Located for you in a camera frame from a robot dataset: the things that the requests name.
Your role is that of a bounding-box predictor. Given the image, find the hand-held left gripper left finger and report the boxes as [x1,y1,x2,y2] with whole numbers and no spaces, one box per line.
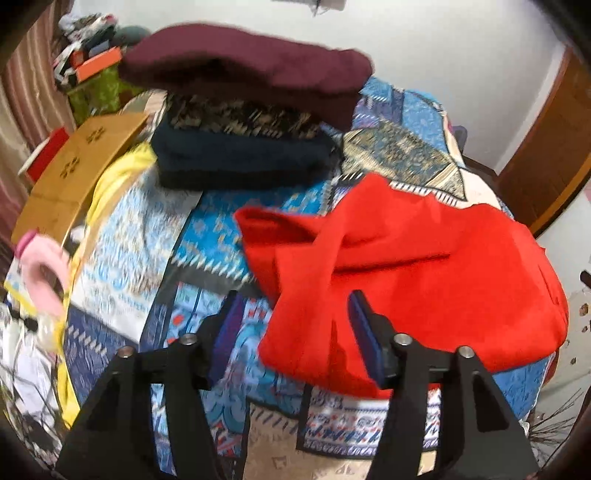
[55,290,250,480]

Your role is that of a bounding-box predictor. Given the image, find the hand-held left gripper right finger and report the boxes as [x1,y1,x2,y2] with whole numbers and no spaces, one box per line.
[347,290,541,480]

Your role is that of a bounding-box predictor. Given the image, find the red sweater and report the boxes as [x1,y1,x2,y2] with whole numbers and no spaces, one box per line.
[235,173,570,400]

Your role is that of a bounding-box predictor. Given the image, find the blue patchwork blanket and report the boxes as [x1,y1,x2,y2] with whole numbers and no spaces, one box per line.
[60,76,550,480]

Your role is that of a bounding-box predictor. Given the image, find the navy folded garment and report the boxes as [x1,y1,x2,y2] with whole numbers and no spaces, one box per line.
[151,124,342,191]

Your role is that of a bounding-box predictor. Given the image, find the yellow cloth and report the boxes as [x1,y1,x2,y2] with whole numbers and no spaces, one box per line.
[55,142,158,430]

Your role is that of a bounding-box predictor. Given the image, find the pink fluffy item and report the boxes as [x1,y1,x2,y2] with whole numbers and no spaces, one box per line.
[14,230,71,319]

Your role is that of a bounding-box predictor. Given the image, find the white patterned cloth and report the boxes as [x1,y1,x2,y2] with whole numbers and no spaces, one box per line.
[0,300,65,468]

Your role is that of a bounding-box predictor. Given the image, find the dry twigs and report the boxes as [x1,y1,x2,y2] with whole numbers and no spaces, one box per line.
[526,388,585,463]

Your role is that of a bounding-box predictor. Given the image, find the white cabinet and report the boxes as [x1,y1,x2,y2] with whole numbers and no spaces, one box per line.
[536,178,591,402]

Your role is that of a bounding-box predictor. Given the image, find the brown patterned folded garment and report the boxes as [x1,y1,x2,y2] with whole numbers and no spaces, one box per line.
[164,92,324,140]

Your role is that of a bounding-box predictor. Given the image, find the wooden door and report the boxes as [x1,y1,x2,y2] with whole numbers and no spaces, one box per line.
[496,46,591,238]

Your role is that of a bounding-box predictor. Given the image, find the red box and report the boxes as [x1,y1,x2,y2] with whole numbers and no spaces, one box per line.
[18,127,70,183]

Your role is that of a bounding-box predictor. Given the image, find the maroon folded garment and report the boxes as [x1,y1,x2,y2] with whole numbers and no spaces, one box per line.
[119,23,375,132]

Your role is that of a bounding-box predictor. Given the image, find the orange box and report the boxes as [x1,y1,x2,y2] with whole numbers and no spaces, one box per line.
[74,46,123,84]

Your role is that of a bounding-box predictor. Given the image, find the striped curtain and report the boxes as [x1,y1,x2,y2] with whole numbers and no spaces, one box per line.
[0,0,77,259]

